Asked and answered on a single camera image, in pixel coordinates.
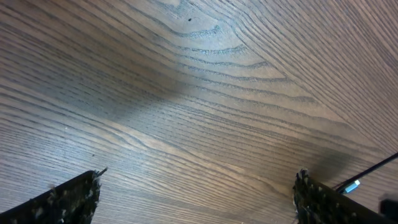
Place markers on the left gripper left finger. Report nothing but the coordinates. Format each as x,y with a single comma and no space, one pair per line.
74,201

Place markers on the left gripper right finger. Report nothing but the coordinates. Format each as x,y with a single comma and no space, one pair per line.
318,204

